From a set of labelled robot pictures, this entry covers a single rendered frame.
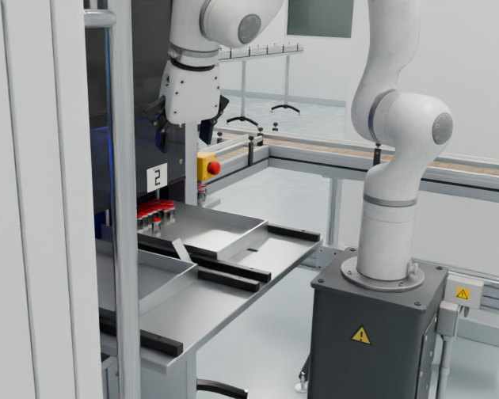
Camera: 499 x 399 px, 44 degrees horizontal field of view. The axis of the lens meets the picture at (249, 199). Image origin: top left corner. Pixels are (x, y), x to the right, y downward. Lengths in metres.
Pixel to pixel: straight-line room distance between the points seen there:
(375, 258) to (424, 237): 1.58
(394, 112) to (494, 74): 1.50
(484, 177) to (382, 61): 0.99
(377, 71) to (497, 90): 1.50
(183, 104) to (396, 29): 0.46
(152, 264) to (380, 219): 0.51
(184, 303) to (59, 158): 0.75
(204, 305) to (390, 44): 0.63
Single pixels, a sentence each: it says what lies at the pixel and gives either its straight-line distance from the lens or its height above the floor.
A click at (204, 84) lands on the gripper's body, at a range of 1.05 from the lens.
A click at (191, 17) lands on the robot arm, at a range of 0.98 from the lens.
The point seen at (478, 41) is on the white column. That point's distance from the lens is 2.77.
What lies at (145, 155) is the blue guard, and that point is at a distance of 1.54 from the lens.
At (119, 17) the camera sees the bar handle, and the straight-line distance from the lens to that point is 0.58.
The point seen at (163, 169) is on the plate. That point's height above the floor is 1.03.
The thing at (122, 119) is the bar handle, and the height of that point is 1.34.
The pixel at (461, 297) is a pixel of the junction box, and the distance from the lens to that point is 2.32.
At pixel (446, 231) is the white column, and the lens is 2.93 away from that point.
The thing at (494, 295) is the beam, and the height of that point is 0.50.
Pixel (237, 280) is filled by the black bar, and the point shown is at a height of 0.90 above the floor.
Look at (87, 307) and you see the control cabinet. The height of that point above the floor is 1.18.
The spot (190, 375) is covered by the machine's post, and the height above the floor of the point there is 0.34.
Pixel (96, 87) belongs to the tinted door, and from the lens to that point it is 1.40.
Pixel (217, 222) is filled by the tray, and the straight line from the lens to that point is 1.68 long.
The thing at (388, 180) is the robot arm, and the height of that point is 1.10.
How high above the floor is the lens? 1.44
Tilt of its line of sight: 17 degrees down
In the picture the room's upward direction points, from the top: 2 degrees clockwise
